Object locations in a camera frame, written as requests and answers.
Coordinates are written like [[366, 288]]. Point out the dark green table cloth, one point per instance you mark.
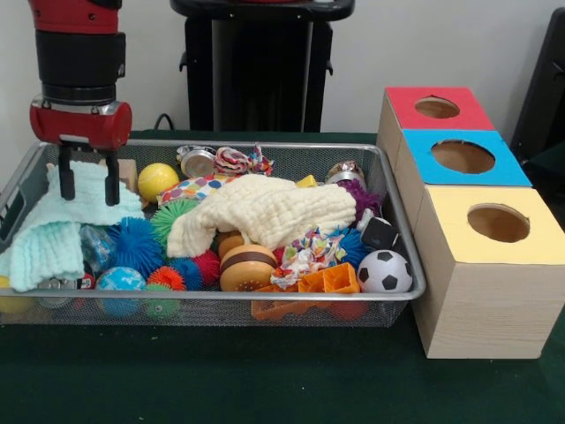
[[265, 380]]

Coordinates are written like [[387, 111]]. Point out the orange plastic toy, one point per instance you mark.
[[311, 287]]

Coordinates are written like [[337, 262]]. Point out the toy burger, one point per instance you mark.
[[247, 268]]

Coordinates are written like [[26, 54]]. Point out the large blue spiky ball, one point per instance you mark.
[[137, 246]]

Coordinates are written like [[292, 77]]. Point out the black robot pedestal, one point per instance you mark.
[[256, 71]]

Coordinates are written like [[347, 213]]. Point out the flat colourful dotted packet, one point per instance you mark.
[[196, 187]]

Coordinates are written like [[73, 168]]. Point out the clear shallow bin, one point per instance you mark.
[[291, 159]]

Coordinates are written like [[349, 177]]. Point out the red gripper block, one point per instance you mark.
[[79, 131]]

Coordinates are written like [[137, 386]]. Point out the yellow ball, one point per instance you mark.
[[157, 182]]

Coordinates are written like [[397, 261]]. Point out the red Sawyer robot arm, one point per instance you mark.
[[79, 53]]

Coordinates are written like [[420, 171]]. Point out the mint green cloth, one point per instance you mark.
[[44, 247]]

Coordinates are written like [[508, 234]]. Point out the wooden box with three holes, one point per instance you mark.
[[477, 309]]

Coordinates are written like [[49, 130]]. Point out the black stand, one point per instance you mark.
[[547, 106]]

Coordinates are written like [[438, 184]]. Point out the cream yellow cloth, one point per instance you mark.
[[265, 212]]

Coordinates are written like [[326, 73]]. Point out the green spiky ball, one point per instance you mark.
[[172, 219]]

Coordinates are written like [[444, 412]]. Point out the clear crumpled plastic packet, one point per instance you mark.
[[95, 249]]

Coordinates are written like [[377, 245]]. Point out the black and white soccer ball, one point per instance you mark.
[[385, 271]]

